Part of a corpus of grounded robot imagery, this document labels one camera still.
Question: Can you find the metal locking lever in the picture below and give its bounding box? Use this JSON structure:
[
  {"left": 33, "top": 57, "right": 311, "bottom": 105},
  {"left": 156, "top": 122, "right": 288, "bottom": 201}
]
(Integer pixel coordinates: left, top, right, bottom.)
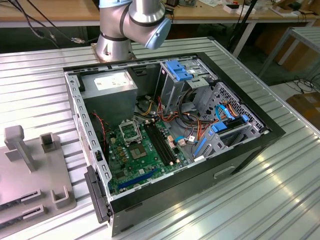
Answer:
[{"left": 136, "top": 116, "right": 146, "bottom": 141}]

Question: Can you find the metal socket cover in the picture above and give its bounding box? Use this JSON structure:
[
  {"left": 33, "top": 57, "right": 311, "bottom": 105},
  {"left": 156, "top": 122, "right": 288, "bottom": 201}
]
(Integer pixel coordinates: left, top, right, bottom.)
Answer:
[{"left": 117, "top": 119, "right": 144, "bottom": 147}]

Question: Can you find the CPU socket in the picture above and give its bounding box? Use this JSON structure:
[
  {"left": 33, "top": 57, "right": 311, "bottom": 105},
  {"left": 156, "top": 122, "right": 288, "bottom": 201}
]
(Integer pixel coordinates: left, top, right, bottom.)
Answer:
[{"left": 126, "top": 141, "right": 149, "bottom": 162}]

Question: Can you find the grey optical drive cage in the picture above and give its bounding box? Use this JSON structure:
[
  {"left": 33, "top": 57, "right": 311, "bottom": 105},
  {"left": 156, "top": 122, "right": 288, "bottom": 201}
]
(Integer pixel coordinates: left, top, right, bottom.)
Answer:
[{"left": 154, "top": 57, "right": 219, "bottom": 108}]

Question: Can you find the green motherboard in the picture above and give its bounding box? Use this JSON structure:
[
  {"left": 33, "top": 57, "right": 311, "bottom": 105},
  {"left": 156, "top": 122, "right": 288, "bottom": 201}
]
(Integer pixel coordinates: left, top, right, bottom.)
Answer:
[{"left": 104, "top": 116, "right": 194, "bottom": 197}]

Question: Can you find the grey power supply unit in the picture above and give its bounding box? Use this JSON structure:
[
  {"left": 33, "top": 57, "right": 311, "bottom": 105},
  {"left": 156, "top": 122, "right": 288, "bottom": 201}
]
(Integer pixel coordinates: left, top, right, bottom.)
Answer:
[{"left": 79, "top": 69, "right": 139, "bottom": 128}]

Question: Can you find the blue expansion slot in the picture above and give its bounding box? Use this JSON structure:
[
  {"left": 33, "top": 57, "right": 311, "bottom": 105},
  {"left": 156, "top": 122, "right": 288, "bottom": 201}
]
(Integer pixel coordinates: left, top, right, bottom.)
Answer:
[{"left": 117, "top": 167, "right": 159, "bottom": 191}]

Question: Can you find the black PC case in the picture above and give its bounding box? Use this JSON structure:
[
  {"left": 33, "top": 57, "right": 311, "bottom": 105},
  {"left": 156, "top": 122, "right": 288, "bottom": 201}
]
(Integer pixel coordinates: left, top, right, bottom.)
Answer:
[{"left": 62, "top": 51, "right": 287, "bottom": 238}]

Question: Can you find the grey hard disk cage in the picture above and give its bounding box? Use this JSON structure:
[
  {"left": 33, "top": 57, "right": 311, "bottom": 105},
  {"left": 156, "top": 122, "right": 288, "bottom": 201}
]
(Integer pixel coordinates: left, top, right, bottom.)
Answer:
[{"left": 192, "top": 113, "right": 267, "bottom": 163}]

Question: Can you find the white box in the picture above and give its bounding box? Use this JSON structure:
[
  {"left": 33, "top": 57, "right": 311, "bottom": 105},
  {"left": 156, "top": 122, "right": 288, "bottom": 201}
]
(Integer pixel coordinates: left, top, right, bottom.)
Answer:
[{"left": 223, "top": 3, "right": 256, "bottom": 15}]

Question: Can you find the grey parts rack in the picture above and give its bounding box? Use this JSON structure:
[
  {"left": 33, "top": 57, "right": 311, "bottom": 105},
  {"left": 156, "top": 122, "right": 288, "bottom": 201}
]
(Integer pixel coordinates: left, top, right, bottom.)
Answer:
[{"left": 0, "top": 124, "right": 78, "bottom": 230}]

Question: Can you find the black tripod stand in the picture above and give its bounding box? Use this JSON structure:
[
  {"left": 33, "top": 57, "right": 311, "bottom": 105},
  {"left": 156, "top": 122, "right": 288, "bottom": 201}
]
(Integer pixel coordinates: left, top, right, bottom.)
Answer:
[{"left": 228, "top": 0, "right": 258, "bottom": 52}]

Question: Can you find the brown cardboard box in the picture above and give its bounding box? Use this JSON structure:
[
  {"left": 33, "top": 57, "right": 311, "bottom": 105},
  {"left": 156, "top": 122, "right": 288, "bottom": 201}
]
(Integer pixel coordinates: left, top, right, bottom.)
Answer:
[
  {"left": 285, "top": 91, "right": 320, "bottom": 124},
  {"left": 279, "top": 42, "right": 320, "bottom": 73}
]

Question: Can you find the long wooden desk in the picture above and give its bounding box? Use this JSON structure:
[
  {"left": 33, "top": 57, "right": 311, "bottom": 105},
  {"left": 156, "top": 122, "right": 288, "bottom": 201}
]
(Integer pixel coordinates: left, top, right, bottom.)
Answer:
[{"left": 0, "top": 0, "right": 320, "bottom": 58}]

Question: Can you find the grey metal slat table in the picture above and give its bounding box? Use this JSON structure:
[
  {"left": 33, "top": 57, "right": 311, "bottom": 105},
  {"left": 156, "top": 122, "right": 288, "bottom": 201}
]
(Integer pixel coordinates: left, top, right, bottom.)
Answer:
[{"left": 258, "top": 26, "right": 320, "bottom": 83}]

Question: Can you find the yellow black wire bundle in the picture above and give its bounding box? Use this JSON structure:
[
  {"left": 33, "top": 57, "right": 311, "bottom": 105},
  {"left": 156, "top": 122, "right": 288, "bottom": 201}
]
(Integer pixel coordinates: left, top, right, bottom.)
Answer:
[{"left": 134, "top": 94, "right": 157, "bottom": 118}]

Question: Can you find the black round cable bundle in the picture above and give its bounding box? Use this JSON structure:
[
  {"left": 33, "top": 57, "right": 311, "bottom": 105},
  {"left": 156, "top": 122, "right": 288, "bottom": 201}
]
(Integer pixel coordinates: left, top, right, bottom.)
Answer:
[{"left": 174, "top": 87, "right": 201, "bottom": 126}]

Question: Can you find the orange red wire bundle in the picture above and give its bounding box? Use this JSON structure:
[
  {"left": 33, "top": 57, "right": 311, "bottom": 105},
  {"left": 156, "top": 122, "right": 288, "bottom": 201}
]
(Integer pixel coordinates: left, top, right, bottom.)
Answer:
[{"left": 154, "top": 96, "right": 216, "bottom": 143}]

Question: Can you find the blue plastic rail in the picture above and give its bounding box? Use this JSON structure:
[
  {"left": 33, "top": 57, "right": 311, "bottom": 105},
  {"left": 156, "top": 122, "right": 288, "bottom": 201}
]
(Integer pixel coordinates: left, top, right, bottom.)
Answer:
[{"left": 193, "top": 138, "right": 209, "bottom": 158}]

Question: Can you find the blue plastic drive bracket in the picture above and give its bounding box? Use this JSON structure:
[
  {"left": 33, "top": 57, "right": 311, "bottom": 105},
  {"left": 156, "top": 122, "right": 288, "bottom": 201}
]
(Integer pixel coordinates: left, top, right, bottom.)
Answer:
[
  {"left": 164, "top": 59, "right": 195, "bottom": 82},
  {"left": 210, "top": 120, "right": 229, "bottom": 134}
]

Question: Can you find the red black fan wire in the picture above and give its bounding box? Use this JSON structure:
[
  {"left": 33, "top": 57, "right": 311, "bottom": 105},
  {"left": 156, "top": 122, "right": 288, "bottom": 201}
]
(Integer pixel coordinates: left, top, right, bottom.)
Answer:
[{"left": 91, "top": 111, "right": 109, "bottom": 153}]

